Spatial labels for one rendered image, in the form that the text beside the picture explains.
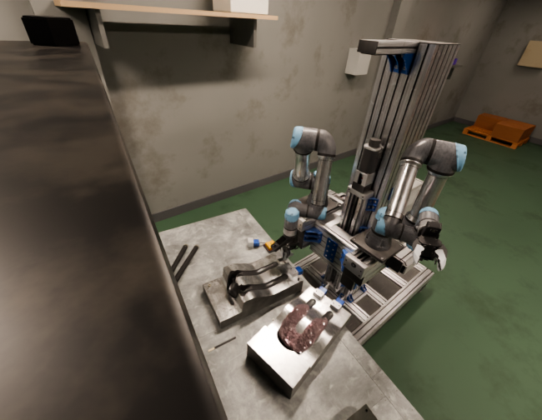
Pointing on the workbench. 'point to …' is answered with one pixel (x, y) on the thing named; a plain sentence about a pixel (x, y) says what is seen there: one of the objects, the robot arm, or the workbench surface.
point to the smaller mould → (363, 414)
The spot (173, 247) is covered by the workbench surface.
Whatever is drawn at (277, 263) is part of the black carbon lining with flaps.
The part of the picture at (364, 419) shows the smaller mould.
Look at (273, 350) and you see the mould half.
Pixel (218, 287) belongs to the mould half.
